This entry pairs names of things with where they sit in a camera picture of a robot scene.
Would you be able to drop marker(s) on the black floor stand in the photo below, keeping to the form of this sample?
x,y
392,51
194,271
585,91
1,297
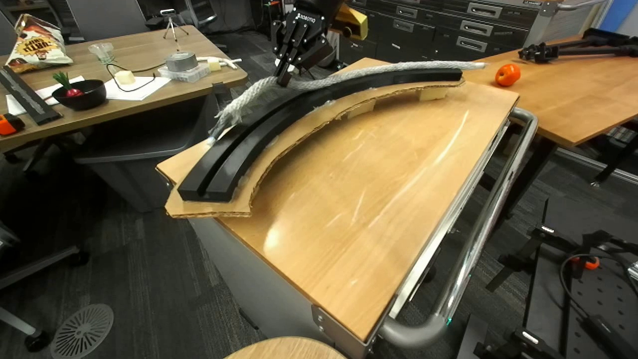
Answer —
x,y
541,231

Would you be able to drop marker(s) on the black folded tripod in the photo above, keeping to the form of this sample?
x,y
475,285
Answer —
x,y
541,49

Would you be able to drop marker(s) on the black long flat bar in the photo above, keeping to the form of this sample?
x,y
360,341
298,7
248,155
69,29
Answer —
x,y
27,95

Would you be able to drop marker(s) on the black bowl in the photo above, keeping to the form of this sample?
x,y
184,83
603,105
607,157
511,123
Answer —
x,y
91,93

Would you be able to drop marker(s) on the cream round object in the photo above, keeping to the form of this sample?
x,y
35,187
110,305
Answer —
x,y
124,75

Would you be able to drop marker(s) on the white paper sheet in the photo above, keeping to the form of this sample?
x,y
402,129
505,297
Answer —
x,y
142,89

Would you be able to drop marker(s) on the black curved grooved board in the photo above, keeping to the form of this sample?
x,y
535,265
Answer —
x,y
220,173

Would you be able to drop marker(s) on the clear plastic wrap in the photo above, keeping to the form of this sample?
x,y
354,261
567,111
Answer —
x,y
101,51

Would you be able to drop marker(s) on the blue board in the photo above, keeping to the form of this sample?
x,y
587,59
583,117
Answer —
x,y
621,11

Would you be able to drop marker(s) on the long wooden office desk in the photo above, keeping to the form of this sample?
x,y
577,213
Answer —
x,y
81,117

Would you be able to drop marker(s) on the round wooden stool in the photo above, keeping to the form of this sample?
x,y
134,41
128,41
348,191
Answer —
x,y
286,349

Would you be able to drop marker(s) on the small tabletop tripod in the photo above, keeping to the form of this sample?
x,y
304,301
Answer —
x,y
172,21

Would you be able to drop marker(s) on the red toy vegetable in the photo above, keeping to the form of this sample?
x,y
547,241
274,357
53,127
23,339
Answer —
x,y
73,91

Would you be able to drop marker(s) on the grey desk pedestal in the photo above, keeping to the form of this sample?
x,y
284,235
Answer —
x,y
132,171

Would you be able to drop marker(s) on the orange fruit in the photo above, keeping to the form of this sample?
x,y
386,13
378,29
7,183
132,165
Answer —
x,y
507,73

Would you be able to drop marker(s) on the orange round object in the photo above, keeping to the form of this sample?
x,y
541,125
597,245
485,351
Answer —
x,y
5,123

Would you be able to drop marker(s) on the yellow wrist camera mount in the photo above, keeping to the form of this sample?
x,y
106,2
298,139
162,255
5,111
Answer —
x,y
354,21

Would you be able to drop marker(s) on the black perforated breadboard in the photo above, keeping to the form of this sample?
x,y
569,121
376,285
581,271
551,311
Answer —
x,y
599,291

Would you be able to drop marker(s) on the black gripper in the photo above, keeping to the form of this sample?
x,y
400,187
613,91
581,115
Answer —
x,y
316,11

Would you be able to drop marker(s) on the grey tape roll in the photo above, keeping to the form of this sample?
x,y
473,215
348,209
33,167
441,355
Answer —
x,y
180,61

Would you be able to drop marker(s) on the office chair base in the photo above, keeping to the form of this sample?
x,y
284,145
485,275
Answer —
x,y
47,259

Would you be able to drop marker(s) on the grey office chair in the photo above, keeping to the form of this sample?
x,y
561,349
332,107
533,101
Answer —
x,y
106,15

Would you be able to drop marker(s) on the wooden desk black legs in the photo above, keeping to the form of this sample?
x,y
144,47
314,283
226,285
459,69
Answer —
x,y
579,99

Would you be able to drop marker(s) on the grey round floor disc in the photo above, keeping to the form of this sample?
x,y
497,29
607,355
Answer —
x,y
81,331

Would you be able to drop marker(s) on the dark drawer cabinet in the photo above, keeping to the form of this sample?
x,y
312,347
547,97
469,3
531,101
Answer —
x,y
465,29

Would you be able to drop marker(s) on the wood topped metal cart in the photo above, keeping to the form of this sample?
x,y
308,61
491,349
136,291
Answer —
x,y
266,291

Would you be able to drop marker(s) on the snack chip bag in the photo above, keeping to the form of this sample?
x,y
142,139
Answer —
x,y
37,45

